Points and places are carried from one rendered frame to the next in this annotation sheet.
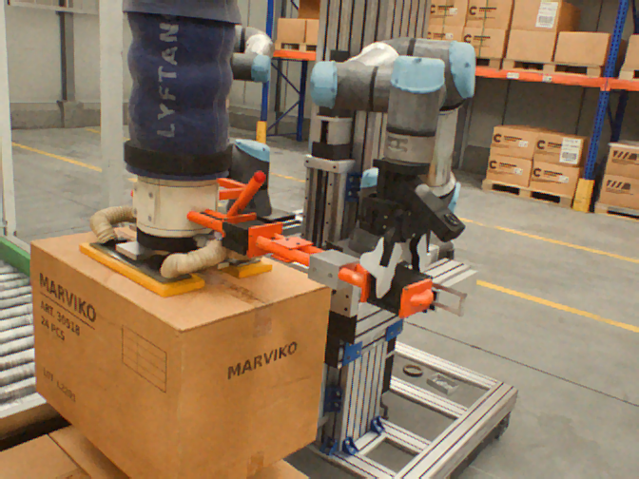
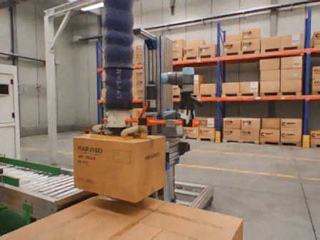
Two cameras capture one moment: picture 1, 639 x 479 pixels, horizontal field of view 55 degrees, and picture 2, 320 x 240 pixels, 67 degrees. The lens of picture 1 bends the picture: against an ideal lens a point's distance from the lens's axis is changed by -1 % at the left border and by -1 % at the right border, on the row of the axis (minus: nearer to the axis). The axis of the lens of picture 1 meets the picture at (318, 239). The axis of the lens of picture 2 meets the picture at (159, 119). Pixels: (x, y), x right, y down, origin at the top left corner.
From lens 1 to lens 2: 0.73 m
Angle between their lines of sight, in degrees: 16
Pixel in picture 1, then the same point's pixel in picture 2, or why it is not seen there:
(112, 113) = (52, 121)
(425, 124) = (191, 81)
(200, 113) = (127, 92)
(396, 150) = (186, 88)
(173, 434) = (133, 175)
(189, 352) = (137, 149)
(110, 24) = (51, 90)
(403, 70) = (186, 70)
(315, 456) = not seen: hidden behind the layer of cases
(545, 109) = (199, 111)
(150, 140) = (114, 99)
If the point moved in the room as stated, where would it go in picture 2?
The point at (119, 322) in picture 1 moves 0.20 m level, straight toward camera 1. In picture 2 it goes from (111, 149) to (121, 154)
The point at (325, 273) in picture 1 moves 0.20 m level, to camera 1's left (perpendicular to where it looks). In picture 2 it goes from (171, 123) to (141, 123)
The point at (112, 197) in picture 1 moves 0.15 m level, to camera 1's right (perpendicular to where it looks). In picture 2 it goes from (53, 153) to (61, 152)
